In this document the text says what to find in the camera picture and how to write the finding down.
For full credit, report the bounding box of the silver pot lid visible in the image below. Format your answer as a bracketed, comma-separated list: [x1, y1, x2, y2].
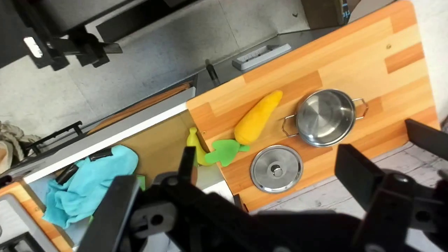
[249, 145, 305, 195]

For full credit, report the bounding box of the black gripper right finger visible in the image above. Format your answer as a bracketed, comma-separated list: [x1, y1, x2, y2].
[335, 118, 448, 252]

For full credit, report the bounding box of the black metal bracket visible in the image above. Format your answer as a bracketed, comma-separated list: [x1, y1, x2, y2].
[20, 121, 87, 157]

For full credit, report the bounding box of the yellow plush banana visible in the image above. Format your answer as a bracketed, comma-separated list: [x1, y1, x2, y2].
[203, 90, 284, 169]

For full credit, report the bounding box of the white toy sink basin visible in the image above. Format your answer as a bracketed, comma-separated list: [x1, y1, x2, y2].
[0, 86, 244, 252]

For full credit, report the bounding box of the cyan cloth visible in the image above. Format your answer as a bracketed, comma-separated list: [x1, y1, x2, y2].
[42, 145, 140, 230]

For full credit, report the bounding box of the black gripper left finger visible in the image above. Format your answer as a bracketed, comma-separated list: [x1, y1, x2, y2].
[76, 145, 207, 252]

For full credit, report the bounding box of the black stand frame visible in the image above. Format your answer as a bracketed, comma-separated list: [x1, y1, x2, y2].
[0, 0, 123, 73]

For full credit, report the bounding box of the yellow toy banana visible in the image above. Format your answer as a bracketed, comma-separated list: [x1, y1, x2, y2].
[186, 127, 213, 169]

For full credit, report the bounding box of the grey rectangular strip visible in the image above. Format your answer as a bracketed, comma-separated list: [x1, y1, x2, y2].
[231, 43, 293, 73]

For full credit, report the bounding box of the beige rope bundle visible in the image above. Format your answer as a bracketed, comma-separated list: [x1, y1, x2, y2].
[0, 121, 30, 166]

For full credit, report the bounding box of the silver steel pot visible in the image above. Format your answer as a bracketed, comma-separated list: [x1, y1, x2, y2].
[280, 89, 370, 149]

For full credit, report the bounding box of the small black clamp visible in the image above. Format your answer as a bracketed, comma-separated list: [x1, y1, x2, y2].
[205, 59, 221, 89]

